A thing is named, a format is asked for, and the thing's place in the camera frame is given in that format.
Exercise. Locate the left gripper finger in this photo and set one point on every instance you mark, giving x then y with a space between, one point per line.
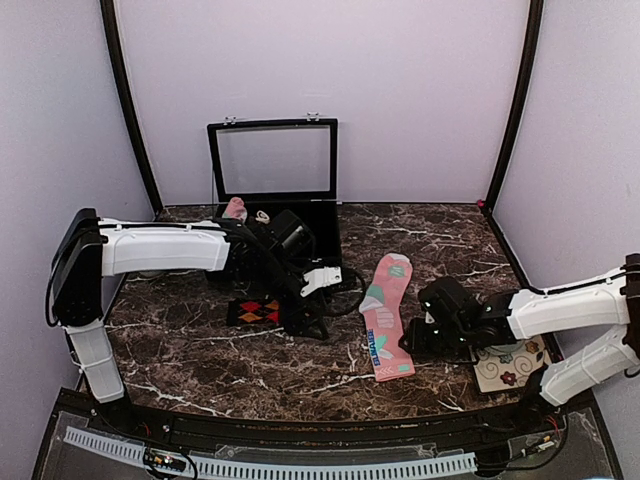
302 326
315 328

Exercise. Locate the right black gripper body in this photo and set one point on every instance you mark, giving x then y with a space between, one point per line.
439 343

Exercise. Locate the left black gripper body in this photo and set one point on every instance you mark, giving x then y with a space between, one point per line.
270 278

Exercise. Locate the pink patterned sock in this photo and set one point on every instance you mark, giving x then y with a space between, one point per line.
380 309

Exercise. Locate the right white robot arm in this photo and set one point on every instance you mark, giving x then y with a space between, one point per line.
611 299

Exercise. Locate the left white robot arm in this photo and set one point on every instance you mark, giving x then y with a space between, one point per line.
94 248

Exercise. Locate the rolled pink sock in box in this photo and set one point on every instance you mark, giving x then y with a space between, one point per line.
236 210

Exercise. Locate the black argyle sock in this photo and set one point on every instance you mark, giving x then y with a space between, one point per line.
243 312

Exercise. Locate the floral patterned mat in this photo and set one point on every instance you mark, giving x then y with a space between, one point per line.
508 367

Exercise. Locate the black display box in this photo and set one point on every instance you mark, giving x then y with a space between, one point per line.
282 164

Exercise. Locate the small circuit board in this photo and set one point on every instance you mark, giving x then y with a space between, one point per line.
163 460

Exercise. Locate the small white ring object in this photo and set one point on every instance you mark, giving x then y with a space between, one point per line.
262 217

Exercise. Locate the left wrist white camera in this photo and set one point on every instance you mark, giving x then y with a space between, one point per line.
320 278

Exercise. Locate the left black frame post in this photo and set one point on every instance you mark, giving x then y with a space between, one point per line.
128 109

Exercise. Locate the black frame post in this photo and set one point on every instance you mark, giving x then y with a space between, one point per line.
128 109
523 79

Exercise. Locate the black front rail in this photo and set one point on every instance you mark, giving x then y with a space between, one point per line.
160 417

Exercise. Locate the white slotted cable duct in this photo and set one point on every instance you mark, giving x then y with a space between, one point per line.
254 463

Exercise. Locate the right black frame post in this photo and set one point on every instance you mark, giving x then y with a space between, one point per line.
523 79

